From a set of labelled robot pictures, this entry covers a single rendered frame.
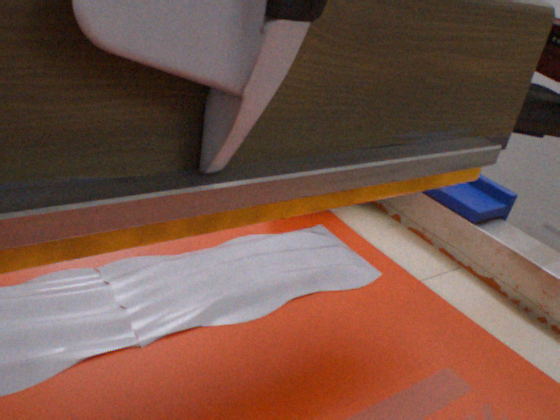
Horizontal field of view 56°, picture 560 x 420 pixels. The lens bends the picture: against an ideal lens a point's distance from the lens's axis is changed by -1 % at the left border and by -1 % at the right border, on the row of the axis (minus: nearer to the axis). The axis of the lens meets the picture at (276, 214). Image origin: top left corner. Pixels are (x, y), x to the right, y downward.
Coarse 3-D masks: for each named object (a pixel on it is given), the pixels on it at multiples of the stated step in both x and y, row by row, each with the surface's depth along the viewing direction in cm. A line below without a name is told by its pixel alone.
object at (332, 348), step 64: (128, 256) 33; (384, 256) 39; (256, 320) 30; (320, 320) 31; (384, 320) 33; (448, 320) 34; (192, 384) 25; (256, 384) 26; (320, 384) 27; (384, 384) 28; (512, 384) 30
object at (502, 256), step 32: (416, 192) 43; (416, 224) 43; (448, 224) 41; (480, 224) 39; (448, 256) 41; (480, 256) 39; (512, 256) 37; (544, 256) 37; (512, 288) 37; (544, 288) 35; (544, 320) 36
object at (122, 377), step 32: (128, 352) 26; (64, 384) 23; (96, 384) 24; (128, 384) 24; (160, 384) 25; (0, 416) 21; (32, 416) 22; (64, 416) 22; (96, 416) 22; (128, 416) 23; (160, 416) 23
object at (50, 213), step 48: (432, 144) 24; (480, 144) 25; (0, 192) 14; (48, 192) 14; (96, 192) 14; (144, 192) 15; (192, 192) 16; (240, 192) 17; (288, 192) 18; (0, 240) 13; (48, 240) 14
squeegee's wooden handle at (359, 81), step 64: (0, 0) 12; (64, 0) 12; (384, 0) 18; (448, 0) 20; (512, 0) 23; (0, 64) 12; (64, 64) 13; (128, 64) 14; (320, 64) 18; (384, 64) 20; (448, 64) 22; (512, 64) 25; (0, 128) 13; (64, 128) 14; (128, 128) 15; (192, 128) 16; (256, 128) 18; (320, 128) 19; (384, 128) 22; (448, 128) 24; (512, 128) 28
